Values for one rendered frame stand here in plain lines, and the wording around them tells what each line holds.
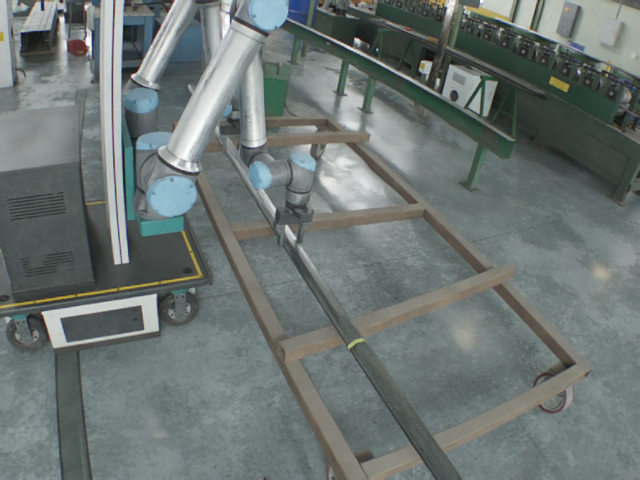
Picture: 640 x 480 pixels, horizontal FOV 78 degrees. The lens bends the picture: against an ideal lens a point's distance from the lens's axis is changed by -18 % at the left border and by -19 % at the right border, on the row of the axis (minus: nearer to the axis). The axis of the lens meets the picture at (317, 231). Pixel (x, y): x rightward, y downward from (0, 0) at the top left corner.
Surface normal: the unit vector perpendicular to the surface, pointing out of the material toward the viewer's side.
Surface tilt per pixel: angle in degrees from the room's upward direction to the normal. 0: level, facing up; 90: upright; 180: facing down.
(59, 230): 90
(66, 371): 0
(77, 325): 90
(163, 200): 95
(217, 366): 0
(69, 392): 0
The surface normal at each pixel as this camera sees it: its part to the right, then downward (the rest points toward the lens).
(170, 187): 0.41, 0.62
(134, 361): 0.16, -0.82
